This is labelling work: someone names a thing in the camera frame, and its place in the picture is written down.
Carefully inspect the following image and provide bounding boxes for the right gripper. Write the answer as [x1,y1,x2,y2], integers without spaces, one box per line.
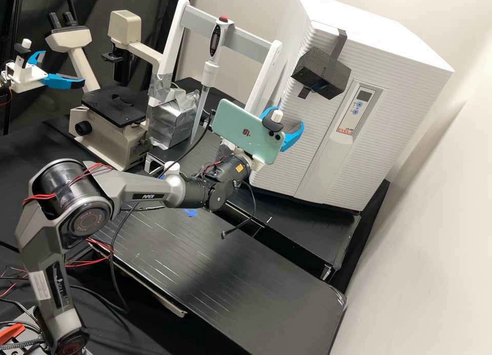
[222,106,305,174]

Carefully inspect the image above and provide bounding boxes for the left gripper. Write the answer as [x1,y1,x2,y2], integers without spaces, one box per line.
[6,50,85,94]

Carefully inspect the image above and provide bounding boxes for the incubator door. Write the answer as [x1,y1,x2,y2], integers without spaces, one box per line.
[250,19,455,214]

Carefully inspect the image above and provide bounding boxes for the left phone holder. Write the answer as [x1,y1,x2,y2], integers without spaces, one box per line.
[14,38,33,70]

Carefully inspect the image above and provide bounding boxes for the cream microscope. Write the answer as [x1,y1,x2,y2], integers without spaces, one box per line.
[45,10,164,172]

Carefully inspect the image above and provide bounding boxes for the white pipette stand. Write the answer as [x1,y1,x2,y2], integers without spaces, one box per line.
[147,0,283,150]

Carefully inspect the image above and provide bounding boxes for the pipette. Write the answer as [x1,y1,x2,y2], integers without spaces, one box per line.
[190,15,234,144]

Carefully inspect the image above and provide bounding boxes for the white incubator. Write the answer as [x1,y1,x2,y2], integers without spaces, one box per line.
[277,0,455,102]

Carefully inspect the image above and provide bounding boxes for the right wrist camera phone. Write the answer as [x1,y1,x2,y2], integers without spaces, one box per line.
[212,98,287,165]

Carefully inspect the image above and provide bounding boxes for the black cable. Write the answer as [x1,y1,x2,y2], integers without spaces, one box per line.
[157,109,217,179]
[221,179,257,239]
[109,203,141,314]

